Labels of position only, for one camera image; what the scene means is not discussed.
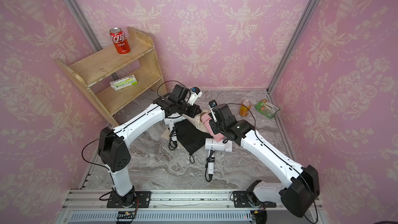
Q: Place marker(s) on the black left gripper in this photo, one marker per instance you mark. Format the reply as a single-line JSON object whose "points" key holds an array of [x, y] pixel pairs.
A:
{"points": [[194, 112]]}

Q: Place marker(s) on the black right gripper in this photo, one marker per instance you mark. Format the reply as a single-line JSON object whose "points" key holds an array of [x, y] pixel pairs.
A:
{"points": [[213, 125]]}

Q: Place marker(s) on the pink hair dryer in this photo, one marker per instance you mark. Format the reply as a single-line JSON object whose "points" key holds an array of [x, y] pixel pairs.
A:
{"points": [[210, 125]]}

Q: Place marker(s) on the beige hair dryer bag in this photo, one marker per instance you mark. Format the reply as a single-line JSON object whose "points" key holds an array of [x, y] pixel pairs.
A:
{"points": [[196, 121]]}

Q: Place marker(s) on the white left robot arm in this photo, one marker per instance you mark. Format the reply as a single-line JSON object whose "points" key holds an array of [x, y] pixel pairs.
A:
{"points": [[113, 147]]}

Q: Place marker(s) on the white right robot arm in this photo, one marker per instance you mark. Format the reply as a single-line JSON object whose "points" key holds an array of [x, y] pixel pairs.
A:
{"points": [[299, 186]]}

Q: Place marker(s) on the white hair dryer left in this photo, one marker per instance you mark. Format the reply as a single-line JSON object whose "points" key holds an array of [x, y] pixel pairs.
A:
{"points": [[170, 122]]}

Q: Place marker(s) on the orange soda can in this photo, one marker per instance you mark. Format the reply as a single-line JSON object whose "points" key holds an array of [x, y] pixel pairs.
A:
{"points": [[245, 108]]}

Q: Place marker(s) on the green snack packet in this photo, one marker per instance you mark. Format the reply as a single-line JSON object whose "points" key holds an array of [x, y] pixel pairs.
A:
{"points": [[267, 109]]}

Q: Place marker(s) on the green white box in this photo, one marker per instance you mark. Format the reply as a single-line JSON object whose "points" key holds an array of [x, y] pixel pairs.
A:
{"points": [[123, 83]]}

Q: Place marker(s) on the wooden two-tier shelf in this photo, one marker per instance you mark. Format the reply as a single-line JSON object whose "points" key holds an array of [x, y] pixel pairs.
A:
{"points": [[99, 66]]}

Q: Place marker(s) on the red cola can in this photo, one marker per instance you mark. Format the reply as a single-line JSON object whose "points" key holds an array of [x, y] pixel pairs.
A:
{"points": [[119, 41]]}

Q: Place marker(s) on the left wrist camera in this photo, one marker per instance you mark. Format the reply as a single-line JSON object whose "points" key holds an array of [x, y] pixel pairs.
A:
{"points": [[194, 94]]}

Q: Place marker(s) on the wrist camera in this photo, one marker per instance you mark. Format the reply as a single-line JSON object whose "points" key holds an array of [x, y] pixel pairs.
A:
{"points": [[194, 94], [213, 104]]}

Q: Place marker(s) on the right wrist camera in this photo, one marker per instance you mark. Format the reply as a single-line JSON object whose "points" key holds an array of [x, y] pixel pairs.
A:
{"points": [[213, 104]]}

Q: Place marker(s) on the black drawstring bag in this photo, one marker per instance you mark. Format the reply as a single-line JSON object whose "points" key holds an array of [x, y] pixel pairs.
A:
{"points": [[191, 138]]}

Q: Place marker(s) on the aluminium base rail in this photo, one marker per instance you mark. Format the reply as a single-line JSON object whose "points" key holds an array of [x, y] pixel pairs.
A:
{"points": [[198, 206]]}

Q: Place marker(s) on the left aluminium corner post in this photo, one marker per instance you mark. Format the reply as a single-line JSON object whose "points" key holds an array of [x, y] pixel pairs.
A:
{"points": [[81, 19]]}

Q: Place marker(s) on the aluminium corner post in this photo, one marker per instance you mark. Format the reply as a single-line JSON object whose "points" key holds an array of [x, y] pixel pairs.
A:
{"points": [[299, 30], [81, 19]]}

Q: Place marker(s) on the right aluminium corner post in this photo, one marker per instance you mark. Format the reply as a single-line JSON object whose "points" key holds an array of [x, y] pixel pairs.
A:
{"points": [[299, 30]]}

